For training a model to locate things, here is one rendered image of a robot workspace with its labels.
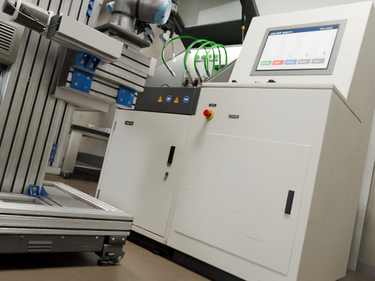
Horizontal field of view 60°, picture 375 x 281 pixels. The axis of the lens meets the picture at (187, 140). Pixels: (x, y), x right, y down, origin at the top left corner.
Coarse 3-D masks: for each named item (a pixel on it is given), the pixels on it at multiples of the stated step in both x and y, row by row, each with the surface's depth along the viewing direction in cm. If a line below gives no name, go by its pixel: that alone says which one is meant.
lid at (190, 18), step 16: (192, 0) 234; (208, 0) 226; (224, 0) 220; (240, 0) 212; (176, 16) 251; (192, 16) 245; (208, 16) 237; (224, 16) 230; (240, 16) 223; (256, 16) 215; (192, 32) 255; (208, 32) 247; (224, 32) 239; (240, 32) 232; (192, 48) 269
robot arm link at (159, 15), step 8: (144, 0) 152; (152, 0) 151; (160, 0) 152; (168, 0) 153; (144, 8) 152; (152, 8) 151; (160, 8) 151; (168, 8) 154; (144, 16) 154; (152, 16) 153; (160, 16) 153; (168, 16) 160
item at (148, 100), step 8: (152, 88) 206; (160, 88) 202; (168, 88) 198; (176, 88) 193; (184, 88) 189; (192, 88) 186; (144, 96) 210; (152, 96) 205; (192, 96) 184; (136, 104) 213; (144, 104) 208; (152, 104) 203; (160, 104) 199; (168, 104) 195; (176, 104) 191; (184, 104) 187; (160, 112) 198; (168, 112) 194; (176, 112) 189; (184, 112) 186
